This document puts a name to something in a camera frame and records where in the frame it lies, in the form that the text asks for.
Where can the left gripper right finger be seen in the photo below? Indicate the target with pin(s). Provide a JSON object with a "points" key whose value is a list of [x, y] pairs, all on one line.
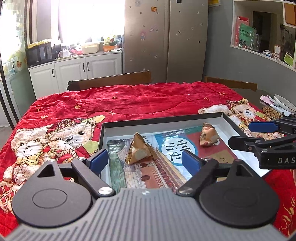
{"points": [[202, 172]]}

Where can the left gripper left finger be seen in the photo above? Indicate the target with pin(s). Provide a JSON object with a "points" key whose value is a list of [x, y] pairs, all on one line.
{"points": [[88, 171]]}

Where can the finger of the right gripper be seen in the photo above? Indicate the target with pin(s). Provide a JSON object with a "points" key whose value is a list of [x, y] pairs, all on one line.
{"points": [[283, 125], [247, 144]]}

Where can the gold pyramid snack packet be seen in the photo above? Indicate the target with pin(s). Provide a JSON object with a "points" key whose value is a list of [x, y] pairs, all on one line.
{"points": [[139, 149]]}

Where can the brown beaded mat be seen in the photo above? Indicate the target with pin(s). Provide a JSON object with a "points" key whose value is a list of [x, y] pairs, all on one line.
{"points": [[271, 113]]}

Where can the white plate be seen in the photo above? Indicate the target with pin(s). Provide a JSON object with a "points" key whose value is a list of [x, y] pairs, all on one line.
{"points": [[284, 103]]}

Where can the red teddy bear quilt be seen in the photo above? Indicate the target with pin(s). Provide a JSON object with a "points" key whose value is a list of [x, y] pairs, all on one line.
{"points": [[41, 198]]}

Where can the black shallow box tray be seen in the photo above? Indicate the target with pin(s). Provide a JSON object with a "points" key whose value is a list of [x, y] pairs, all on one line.
{"points": [[169, 137]]}

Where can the white kitchen cabinet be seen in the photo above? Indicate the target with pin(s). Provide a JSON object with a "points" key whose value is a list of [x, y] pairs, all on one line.
{"points": [[53, 77]]}

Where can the green sign card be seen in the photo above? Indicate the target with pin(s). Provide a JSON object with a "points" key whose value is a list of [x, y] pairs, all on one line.
{"points": [[246, 34]]}

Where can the dark wooden chair back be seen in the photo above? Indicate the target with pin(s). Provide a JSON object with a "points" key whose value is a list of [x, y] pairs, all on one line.
{"points": [[135, 78]]}

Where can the white mug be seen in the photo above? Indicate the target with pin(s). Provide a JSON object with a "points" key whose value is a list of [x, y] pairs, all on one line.
{"points": [[64, 53]]}

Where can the cream plastic container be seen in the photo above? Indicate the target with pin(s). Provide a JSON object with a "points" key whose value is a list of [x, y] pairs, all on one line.
{"points": [[90, 48]]}

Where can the black microwave oven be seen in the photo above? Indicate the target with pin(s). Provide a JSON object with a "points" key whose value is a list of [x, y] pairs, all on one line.
{"points": [[39, 54]]}

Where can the silver double door refrigerator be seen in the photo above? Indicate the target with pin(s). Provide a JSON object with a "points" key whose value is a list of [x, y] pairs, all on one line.
{"points": [[166, 38]]}

